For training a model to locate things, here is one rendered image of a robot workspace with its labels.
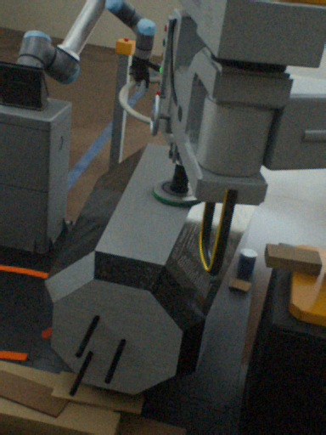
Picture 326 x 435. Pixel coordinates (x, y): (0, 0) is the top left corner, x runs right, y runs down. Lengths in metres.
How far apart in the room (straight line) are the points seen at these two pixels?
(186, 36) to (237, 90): 0.66
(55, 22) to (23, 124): 6.40
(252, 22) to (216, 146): 0.34
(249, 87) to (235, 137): 0.13
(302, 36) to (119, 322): 1.09
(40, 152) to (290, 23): 2.09
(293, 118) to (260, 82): 0.16
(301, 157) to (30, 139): 1.91
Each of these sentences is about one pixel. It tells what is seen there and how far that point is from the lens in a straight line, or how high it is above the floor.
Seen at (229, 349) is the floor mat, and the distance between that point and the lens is 2.97.
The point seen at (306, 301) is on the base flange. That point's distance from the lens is 2.06.
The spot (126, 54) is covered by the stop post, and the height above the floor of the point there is 1.00.
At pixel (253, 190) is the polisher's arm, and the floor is 1.26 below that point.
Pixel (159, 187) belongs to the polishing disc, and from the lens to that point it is 2.38.
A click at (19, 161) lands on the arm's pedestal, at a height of 0.58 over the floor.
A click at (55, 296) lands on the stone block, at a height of 0.69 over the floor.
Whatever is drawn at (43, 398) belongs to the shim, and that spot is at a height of 0.26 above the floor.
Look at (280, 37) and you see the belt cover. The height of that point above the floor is 1.67.
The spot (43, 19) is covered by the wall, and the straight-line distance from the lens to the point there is 9.60.
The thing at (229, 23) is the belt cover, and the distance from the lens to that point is 1.36.
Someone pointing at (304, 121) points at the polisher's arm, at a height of 1.44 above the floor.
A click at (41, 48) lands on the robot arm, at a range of 3.38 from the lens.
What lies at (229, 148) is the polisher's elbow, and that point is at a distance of 1.53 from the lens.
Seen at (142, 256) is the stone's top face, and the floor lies 0.87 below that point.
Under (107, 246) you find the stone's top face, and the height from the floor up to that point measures 0.87.
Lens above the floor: 1.88
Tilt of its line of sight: 27 degrees down
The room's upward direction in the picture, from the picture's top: 8 degrees clockwise
